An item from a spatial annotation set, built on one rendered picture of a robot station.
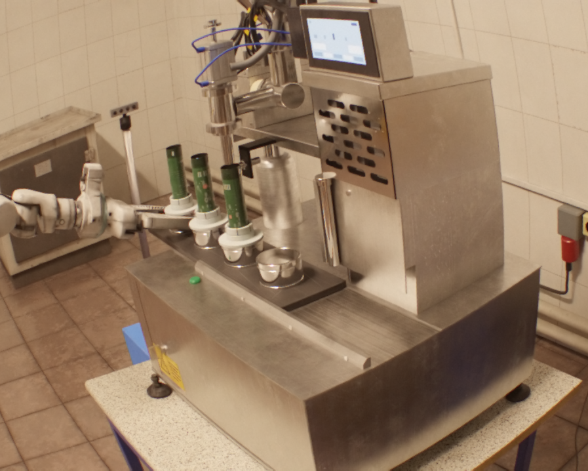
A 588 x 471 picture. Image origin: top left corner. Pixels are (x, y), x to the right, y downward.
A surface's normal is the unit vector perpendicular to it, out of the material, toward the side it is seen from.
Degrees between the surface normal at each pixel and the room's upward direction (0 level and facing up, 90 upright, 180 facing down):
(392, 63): 90
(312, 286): 0
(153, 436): 0
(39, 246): 89
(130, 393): 0
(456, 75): 90
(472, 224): 90
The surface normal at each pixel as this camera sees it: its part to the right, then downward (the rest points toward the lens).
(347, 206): -0.83, 0.30
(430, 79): 0.54, 0.24
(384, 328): -0.13, -0.92
